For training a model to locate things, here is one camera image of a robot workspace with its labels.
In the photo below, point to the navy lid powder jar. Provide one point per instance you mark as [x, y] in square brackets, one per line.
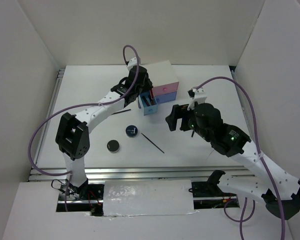
[131, 131]

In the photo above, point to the thin black brush near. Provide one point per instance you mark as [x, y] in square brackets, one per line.
[148, 139]

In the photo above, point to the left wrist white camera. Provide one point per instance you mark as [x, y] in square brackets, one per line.
[132, 63]

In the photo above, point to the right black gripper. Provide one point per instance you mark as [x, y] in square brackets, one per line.
[178, 111]

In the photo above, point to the light blue small drawer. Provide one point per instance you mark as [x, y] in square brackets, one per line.
[147, 110]

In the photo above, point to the white taped cover plate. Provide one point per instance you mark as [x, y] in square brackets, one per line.
[147, 198]

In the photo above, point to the wrist white camera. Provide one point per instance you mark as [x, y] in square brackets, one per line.
[132, 63]
[198, 96]

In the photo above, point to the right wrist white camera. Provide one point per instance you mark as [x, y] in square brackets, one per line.
[198, 96]

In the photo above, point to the black lid powder jar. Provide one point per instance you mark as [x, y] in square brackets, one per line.
[113, 146]

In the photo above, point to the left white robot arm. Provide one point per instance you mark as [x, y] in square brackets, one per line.
[73, 134]

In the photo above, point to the thin black brush far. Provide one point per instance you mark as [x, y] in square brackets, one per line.
[122, 111]

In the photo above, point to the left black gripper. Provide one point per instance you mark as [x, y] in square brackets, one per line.
[149, 85]

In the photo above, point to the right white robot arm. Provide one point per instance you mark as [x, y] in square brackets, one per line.
[275, 187]

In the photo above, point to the thin black brush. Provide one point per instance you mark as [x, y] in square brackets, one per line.
[122, 111]
[148, 139]

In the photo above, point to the white drawer cabinet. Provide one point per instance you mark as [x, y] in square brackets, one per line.
[161, 73]

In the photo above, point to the purple wide drawer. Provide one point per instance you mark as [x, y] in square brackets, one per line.
[164, 98]

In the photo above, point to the pink drawer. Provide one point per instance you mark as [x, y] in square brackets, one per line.
[165, 89]

